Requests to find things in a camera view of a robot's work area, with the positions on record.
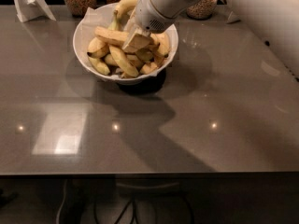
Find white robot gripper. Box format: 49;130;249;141
122;0;201;53

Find long yellow banana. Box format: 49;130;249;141
94;26;128;47

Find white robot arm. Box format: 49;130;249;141
128;0;299;77

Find curved yellow banana at rim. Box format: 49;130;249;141
114;0;138;21

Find yellow banana front centre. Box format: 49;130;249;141
109;45;139;77

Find yellow banana far right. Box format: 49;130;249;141
151;33;170;58

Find yellow banana lower right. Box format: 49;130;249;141
139;57;164;75

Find yellow banana left side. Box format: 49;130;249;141
87;21;121;58

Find white paper bowl liner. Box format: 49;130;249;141
82;7;106;35

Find white ceramic bowl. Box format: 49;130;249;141
73;3;178;85

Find yellow banana lower left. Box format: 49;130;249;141
88;57;110;76

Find glass jar of grains right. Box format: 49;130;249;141
186;0;218;20

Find white folded card stand right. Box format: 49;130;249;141
226;11;240;24

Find white folded card stand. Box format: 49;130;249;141
14;0;56;22
226;11;240;24

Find white folded card stand left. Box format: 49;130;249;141
14;0;56;22

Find black cables under table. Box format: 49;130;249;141
55;179;195;224

